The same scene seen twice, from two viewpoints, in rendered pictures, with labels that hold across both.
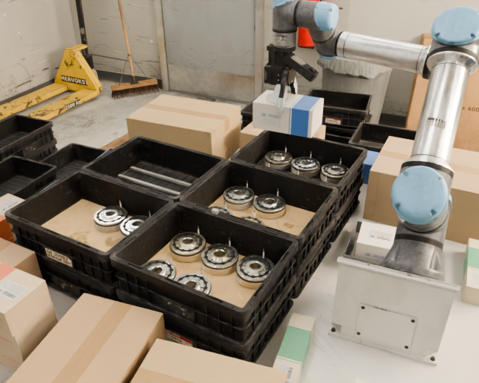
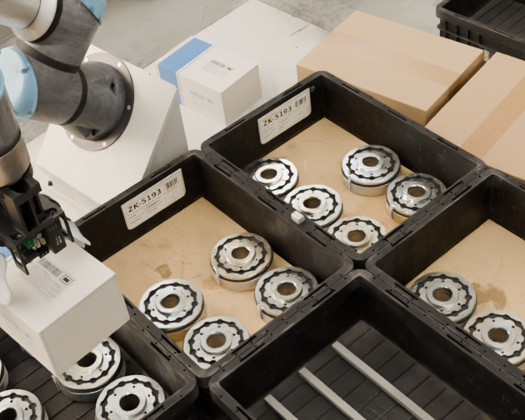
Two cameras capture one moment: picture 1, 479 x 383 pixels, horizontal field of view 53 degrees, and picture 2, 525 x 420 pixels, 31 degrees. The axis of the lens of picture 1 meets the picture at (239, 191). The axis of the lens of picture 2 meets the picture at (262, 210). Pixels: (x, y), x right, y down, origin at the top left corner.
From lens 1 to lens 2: 2.20 m
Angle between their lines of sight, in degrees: 101
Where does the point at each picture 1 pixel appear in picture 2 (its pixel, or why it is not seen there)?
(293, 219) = (145, 283)
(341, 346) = not seen: hidden behind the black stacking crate
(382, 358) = not seen: hidden behind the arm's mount
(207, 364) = (373, 79)
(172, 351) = (410, 95)
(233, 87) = not seen: outside the picture
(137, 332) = (448, 119)
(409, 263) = (104, 66)
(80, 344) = (518, 117)
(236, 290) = (307, 172)
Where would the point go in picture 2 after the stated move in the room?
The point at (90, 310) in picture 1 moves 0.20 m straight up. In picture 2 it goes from (513, 154) to (523, 59)
